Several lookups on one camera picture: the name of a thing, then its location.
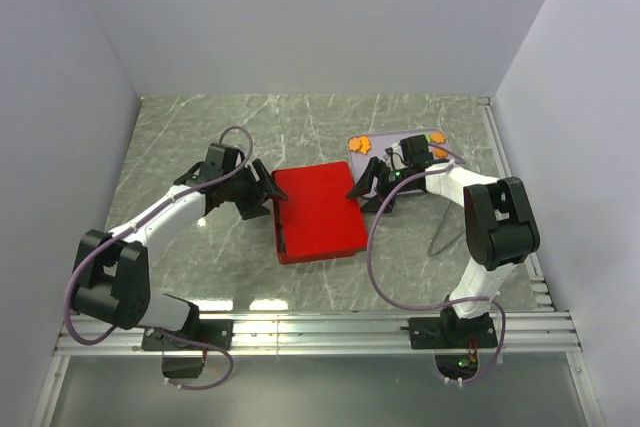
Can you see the red cookie tin box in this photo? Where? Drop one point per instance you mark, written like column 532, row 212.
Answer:
column 308, row 232

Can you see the lavender plastic tray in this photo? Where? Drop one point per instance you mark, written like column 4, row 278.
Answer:
column 381, row 141

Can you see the orange flower cookie right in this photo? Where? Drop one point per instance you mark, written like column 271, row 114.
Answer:
column 438, row 138

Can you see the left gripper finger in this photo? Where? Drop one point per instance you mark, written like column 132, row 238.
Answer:
column 266, row 182
column 252, row 208

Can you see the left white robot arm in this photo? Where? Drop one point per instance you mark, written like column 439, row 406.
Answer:
column 111, row 277

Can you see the orange flower cookie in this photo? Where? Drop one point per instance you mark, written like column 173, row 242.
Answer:
column 354, row 144
column 438, row 138

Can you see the orange fish cookie left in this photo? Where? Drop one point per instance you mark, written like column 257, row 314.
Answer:
column 365, row 145

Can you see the orange round cookie right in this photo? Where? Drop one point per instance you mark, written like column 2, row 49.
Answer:
column 440, row 153

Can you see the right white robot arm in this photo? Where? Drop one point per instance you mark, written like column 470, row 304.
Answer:
column 500, row 227

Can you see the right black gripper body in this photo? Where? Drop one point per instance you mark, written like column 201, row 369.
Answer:
column 391, row 179

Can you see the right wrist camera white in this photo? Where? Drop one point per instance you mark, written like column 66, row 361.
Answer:
column 394, row 150

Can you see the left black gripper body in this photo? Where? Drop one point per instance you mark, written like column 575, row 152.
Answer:
column 243, row 186

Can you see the red tin lid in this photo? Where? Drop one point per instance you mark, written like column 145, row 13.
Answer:
column 322, row 182

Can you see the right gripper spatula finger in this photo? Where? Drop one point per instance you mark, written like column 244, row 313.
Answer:
column 365, row 182
column 374, row 204

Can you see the orange flower cookie left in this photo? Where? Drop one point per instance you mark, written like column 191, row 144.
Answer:
column 354, row 144

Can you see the aluminium rail frame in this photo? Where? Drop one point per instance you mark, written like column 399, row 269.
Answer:
column 386, row 332

